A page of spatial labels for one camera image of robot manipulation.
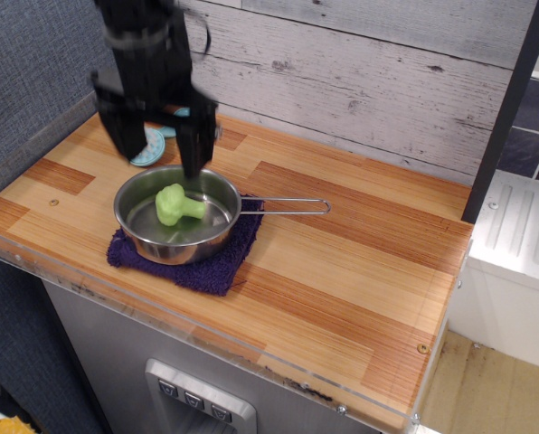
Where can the light blue scrub brush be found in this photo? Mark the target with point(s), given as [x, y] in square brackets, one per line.
[156, 137]

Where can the clear acrylic edge guard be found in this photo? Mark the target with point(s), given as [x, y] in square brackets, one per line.
[287, 333]

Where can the silver toy fridge cabinet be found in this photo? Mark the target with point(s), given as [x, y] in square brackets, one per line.
[113, 350]

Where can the yellow object at corner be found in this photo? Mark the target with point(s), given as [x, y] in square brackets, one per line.
[15, 426]

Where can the stainless steel pot with handle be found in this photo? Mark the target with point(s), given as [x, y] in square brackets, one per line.
[192, 240]

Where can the white toy sink unit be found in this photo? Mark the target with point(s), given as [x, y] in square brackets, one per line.
[496, 302]

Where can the green toy broccoli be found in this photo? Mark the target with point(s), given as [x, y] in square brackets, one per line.
[172, 205]

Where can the black vertical post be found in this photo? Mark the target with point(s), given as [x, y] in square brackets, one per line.
[515, 91]

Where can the purple terry cloth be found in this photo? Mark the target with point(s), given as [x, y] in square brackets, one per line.
[213, 276]

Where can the grey ice dispenser panel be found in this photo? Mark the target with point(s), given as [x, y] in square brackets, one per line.
[186, 404]

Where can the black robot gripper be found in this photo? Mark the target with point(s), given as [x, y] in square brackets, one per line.
[150, 45]

